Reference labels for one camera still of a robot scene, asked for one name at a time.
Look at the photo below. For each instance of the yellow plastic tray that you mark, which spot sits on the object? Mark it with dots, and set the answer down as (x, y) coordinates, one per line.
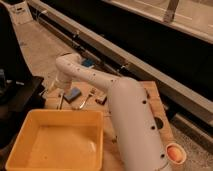
(58, 140)

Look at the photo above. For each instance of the small metal cup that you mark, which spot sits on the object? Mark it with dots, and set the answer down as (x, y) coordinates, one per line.
(159, 122)

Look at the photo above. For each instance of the metal fork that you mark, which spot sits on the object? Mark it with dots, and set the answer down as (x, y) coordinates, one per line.
(91, 93)

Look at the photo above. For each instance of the blue sponge block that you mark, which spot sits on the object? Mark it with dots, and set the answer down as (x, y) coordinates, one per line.
(72, 94)

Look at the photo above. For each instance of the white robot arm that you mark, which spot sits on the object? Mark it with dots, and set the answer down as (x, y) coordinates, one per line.
(138, 138)

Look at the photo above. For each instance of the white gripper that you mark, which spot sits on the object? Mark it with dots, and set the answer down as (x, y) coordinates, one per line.
(62, 84)

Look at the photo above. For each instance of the white bowl with orange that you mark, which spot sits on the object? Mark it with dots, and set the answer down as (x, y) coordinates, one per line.
(176, 153)

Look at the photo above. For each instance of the black side stand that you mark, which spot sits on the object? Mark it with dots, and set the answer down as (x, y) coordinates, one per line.
(21, 100)

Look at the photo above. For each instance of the blue power device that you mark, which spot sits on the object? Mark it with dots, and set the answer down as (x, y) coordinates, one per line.
(88, 63)

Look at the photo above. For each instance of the dark brown block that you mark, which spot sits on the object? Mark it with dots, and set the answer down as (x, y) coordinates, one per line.
(101, 100)

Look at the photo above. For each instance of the white box on floor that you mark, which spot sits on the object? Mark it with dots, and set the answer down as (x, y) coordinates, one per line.
(20, 13)

